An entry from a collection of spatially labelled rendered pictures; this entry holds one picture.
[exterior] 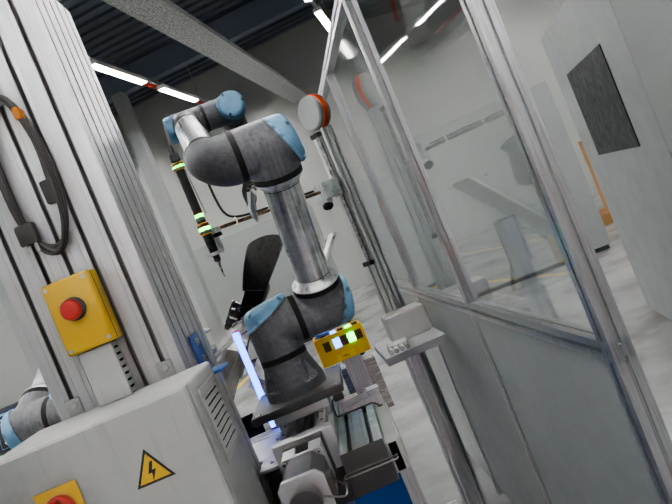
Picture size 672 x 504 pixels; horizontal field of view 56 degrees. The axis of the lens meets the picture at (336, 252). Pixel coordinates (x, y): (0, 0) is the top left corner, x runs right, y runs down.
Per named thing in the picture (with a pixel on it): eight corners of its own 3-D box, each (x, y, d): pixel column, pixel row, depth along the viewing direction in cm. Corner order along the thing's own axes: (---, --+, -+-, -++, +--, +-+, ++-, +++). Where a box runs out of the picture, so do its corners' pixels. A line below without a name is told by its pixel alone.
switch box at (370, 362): (391, 400, 265) (371, 352, 265) (394, 405, 256) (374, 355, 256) (358, 414, 264) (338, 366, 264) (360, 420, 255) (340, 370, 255)
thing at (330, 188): (336, 197, 278) (328, 180, 278) (345, 193, 273) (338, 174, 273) (318, 204, 272) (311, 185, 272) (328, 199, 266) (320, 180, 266)
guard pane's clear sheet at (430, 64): (388, 278, 364) (321, 115, 362) (608, 335, 113) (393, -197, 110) (387, 278, 364) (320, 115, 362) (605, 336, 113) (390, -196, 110)
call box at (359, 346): (369, 348, 206) (357, 318, 206) (373, 353, 196) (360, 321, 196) (324, 367, 205) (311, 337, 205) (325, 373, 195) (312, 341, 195)
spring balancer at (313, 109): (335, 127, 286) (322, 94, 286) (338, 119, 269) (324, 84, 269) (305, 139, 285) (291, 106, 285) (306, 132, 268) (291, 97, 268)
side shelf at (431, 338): (427, 329, 269) (424, 322, 269) (448, 341, 233) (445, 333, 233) (375, 351, 267) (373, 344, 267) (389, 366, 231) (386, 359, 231)
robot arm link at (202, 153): (199, 209, 133) (174, 147, 175) (248, 190, 135) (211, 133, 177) (178, 159, 127) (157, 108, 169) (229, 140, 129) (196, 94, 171)
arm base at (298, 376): (326, 385, 147) (310, 345, 146) (266, 410, 147) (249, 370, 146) (326, 371, 162) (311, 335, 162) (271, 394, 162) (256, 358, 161)
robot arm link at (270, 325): (258, 359, 159) (237, 310, 158) (307, 338, 161) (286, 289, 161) (260, 366, 147) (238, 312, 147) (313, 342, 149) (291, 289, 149)
